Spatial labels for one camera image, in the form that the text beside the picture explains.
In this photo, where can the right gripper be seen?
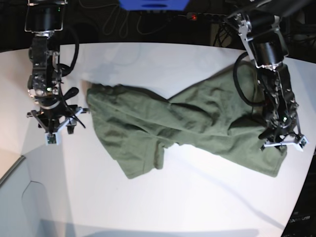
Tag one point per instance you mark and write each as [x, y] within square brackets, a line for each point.
[56, 119]

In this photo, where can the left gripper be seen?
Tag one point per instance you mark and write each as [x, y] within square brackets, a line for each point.
[277, 137]

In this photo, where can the green t-shirt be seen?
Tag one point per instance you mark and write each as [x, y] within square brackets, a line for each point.
[136, 126]

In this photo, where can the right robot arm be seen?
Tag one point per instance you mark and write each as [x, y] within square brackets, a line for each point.
[45, 19]

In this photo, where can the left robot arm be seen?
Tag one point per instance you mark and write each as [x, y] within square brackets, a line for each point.
[257, 23]

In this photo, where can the white table extension panel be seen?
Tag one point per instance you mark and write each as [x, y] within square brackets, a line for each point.
[34, 201]

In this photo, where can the blue box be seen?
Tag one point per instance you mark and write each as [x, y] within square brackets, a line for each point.
[144, 5]

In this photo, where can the black power strip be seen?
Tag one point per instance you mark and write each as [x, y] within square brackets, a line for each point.
[209, 17]

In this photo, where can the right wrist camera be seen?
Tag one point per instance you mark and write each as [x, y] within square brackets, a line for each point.
[52, 138]

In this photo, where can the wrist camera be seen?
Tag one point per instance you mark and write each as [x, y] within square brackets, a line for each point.
[52, 138]
[303, 141]

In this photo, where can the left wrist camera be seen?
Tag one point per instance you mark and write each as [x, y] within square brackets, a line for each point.
[303, 141]

